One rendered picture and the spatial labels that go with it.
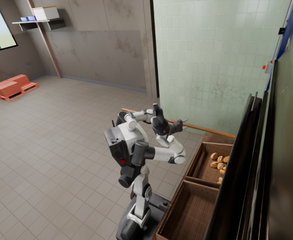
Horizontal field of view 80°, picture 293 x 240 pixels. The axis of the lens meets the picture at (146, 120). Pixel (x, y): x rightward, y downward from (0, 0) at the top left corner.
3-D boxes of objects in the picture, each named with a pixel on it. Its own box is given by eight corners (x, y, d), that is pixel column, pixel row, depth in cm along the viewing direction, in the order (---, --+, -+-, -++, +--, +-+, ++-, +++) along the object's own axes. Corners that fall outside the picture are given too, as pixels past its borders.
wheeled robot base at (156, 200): (148, 265, 175) (145, 253, 156) (110, 236, 200) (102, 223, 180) (174, 209, 218) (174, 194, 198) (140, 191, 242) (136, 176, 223)
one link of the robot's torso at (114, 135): (120, 180, 134) (109, 147, 113) (110, 152, 160) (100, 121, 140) (154, 165, 142) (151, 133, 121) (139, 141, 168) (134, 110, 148)
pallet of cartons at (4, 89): (28, 84, 649) (22, 73, 625) (39, 86, 612) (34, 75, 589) (-5, 97, 575) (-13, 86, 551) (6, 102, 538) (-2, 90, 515)
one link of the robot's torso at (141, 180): (145, 201, 175) (140, 172, 148) (131, 194, 183) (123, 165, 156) (152, 189, 185) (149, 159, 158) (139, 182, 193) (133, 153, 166)
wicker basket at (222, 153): (242, 163, 197) (249, 145, 180) (234, 206, 159) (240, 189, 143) (200, 150, 219) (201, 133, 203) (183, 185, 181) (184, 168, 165)
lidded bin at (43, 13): (60, 17, 478) (56, 5, 462) (46, 20, 451) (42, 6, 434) (49, 18, 502) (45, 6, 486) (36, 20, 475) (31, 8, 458)
